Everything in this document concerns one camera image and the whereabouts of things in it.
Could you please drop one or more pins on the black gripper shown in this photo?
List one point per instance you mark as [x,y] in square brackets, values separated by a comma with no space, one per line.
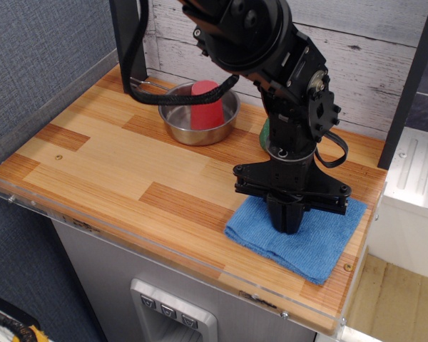
[300,184]

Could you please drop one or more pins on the blue cloth napkin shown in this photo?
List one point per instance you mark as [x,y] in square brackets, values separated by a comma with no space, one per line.
[312,252]

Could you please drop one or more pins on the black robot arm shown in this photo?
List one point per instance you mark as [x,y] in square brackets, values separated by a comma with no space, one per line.
[258,41]

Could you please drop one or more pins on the green toy broccoli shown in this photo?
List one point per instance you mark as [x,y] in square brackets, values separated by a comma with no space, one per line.
[264,134]

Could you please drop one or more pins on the white toy sink counter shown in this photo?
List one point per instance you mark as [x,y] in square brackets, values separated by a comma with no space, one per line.
[399,232]

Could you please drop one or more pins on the red plastic cup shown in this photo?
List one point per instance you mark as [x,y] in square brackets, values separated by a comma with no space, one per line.
[206,116]

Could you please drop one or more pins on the silver metal pot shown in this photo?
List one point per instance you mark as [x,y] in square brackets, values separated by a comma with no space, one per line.
[177,117]

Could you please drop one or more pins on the silver dispenser button panel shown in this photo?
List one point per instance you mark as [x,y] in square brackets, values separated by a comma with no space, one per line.
[165,317]

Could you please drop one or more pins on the grey toy fridge cabinet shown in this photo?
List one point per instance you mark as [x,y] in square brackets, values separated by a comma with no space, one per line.
[106,269]

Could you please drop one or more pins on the black and yellow object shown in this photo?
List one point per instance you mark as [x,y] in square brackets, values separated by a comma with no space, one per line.
[17,325]

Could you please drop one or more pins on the black right vertical post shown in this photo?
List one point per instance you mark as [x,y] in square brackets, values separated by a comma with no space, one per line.
[411,85]

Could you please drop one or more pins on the black vertical post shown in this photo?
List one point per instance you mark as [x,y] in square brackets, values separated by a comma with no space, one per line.
[125,16]
[411,85]

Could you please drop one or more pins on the black left vertical post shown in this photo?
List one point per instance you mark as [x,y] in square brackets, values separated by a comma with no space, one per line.
[125,16]

